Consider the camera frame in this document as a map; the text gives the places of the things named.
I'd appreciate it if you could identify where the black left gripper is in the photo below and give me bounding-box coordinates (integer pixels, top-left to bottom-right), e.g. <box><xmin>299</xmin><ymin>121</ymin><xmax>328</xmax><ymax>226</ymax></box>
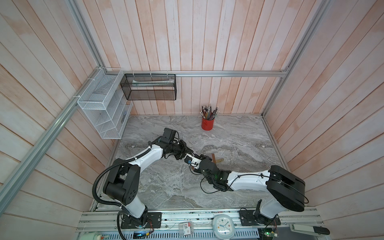
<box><xmin>168</xmin><ymin>139</ymin><xmax>194</xmax><ymax>160</ymax></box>

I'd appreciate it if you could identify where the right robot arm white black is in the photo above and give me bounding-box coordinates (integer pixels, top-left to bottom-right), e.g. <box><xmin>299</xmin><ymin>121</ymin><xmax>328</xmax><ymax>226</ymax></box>
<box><xmin>191</xmin><ymin>158</ymin><xmax>307</xmax><ymax>222</ymax></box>

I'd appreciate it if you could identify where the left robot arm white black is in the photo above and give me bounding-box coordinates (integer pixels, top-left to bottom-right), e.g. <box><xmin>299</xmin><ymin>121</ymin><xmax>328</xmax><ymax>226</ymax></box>
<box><xmin>103</xmin><ymin>128</ymin><xmax>194</xmax><ymax>219</ymax></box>

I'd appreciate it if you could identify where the red metal pencil bucket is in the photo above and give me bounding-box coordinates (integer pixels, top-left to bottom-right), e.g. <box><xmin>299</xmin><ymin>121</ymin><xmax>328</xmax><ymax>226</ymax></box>
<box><xmin>201</xmin><ymin>118</ymin><xmax>215</xmax><ymax>131</ymax></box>

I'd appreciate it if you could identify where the bundle of coloured pencils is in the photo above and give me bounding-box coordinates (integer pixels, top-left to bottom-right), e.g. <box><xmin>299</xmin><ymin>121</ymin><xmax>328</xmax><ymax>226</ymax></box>
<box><xmin>200</xmin><ymin>105</ymin><xmax>219</xmax><ymax>121</ymax></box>

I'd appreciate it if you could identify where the white analog clock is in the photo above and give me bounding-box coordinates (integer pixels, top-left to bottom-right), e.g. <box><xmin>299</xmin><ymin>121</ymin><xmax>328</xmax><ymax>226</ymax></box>
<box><xmin>212</xmin><ymin>214</ymin><xmax>235</xmax><ymax>240</ymax></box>

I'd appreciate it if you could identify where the small red white box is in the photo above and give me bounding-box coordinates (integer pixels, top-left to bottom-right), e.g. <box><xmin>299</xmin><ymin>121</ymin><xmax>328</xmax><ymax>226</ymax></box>
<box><xmin>179</xmin><ymin>221</ymin><xmax>194</xmax><ymax>237</ymax></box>

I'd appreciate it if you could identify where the green circuit board right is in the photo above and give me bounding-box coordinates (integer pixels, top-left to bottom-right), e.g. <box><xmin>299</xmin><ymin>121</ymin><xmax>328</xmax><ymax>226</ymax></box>
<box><xmin>258</xmin><ymin>228</ymin><xmax>278</xmax><ymax>240</ymax></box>

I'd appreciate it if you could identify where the green circuit board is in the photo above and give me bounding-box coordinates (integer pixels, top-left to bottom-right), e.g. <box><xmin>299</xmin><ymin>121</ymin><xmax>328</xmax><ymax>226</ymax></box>
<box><xmin>258</xmin><ymin>228</ymin><xmax>278</xmax><ymax>240</ymax></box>
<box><xmin>133</xmin><ymin>231</ymin><xmax>152</xmax><ymax>239</ymax></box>

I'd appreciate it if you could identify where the green circuit board left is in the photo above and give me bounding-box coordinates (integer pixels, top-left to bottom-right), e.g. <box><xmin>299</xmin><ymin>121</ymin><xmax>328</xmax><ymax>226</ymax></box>
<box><xmin>133</xmin><ymin>231</ymin><xmax>152</xmax><ymax>239</ymax></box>

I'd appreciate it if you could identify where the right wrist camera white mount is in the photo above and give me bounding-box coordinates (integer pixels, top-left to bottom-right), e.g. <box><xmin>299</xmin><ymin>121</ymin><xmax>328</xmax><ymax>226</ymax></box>
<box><xmin>184</xmin><ymin>154</ymin><xmax>201</xmax><ymax>169</ymax></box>

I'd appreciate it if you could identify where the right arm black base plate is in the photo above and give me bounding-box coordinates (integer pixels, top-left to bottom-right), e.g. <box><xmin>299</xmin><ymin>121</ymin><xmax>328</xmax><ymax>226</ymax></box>
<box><xmin>239</xmin><ymin>208</ymin><xmax>281</xmax><ymax>226</ymax></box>

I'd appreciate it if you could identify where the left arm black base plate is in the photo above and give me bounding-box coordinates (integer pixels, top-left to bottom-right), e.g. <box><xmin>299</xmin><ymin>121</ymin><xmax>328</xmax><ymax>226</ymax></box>
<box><xmin>120</xmin><ymin>212</ymin><xmax>162</xmax><ymax>229</ymax></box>

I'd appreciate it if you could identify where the black mesh wall basket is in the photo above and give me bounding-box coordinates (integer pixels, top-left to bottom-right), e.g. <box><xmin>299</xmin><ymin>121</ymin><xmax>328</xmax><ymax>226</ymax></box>
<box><xmin>120</xmin><ymin>74</ymin><xmax>177</xmax><ymax>101</ymax></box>

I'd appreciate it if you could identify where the aluminium mounting rail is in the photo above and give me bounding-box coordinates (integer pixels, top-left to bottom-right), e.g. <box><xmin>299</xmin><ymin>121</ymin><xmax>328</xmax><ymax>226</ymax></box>
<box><xmin>74</xmin><ymin>207</ymin><xmax>325</xmax><ymax>240</ymax></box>

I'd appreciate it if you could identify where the white wire mesh shelf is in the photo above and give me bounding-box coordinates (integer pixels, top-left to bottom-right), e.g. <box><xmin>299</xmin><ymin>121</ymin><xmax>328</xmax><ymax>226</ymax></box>
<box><xmin>78</xmin><ymin>68</ymin><xmax>133</xmax><ymax>140</ymax></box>

